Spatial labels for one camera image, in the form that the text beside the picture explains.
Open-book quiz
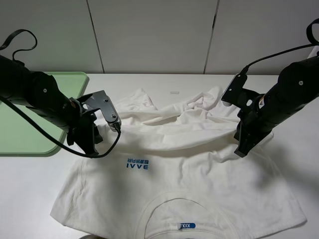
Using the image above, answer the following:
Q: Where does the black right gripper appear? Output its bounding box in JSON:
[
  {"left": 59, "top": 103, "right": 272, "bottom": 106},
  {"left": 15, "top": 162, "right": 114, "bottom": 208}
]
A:
[{"left": 234, "top": 96, "right": 282, "bottom": 157}]

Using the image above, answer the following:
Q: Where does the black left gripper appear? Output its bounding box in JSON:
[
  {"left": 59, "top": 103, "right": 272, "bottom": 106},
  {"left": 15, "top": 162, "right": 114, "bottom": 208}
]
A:
[{"left": 53, "top": 98, "right": 102, "bottom": 156}]

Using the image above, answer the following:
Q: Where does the white short sleeve shirt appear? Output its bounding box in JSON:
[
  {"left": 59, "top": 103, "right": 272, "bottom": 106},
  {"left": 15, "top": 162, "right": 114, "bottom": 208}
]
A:
[{"left": 50, "top": 87, "right": 306, "bottom": 239}]

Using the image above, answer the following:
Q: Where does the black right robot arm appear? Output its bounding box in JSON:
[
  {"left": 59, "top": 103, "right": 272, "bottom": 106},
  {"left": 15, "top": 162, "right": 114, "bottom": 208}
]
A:
[{"left": 234, "top": 56, "right": 319, "bottom": 157}]

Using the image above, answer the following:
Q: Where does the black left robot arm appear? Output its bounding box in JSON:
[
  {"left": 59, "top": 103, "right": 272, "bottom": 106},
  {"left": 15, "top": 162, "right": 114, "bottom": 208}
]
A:
[{"left": 0, "top": 56, "right": 102, "bottom": 157}]

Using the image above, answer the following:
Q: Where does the green plastic tray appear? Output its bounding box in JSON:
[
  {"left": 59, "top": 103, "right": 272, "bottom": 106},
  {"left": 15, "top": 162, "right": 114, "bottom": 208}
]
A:
[{"left": 0, "top": 71, "right": 90, "bottom": 157}]

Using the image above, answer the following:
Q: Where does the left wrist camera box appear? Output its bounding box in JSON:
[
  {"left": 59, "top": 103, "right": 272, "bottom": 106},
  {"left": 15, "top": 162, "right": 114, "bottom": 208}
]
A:
[{"left": 77, "top": 90, "right": 122, "bottom": 132}]

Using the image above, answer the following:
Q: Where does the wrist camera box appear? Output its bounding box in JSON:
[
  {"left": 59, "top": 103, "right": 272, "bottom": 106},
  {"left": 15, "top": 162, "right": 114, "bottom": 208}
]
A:
[
  {"left": 77, "top": 90, "right": 122, "bottom": 132},
  {"left": 221, "top": 73, "right": 260, "bottom": 109}
]

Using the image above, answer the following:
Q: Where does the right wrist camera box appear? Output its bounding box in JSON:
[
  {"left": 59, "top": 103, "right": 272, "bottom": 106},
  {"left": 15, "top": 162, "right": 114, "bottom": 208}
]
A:
[{"left": 221, "top": 73, "right": 260, "bottom": 109}]

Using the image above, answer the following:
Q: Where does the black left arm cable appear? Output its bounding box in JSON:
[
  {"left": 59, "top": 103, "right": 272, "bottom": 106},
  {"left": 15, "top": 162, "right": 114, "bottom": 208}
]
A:
[{"left": 0, "top": 29, "right": 122, "bottom": 158}]

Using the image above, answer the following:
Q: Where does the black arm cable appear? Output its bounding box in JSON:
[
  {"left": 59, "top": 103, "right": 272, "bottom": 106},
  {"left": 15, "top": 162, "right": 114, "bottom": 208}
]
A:
[
  {"left": 240, "top": 21, "right": 319, "bottom": 75},
  {"left": 0, "top": 29, "right": 122, "bottom": 158}
]

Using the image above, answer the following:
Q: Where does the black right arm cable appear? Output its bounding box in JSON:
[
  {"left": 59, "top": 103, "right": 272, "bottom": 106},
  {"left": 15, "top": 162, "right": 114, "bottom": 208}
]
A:
[{"left": 240, "top": 21, "right": 319, "bottom": 75}]

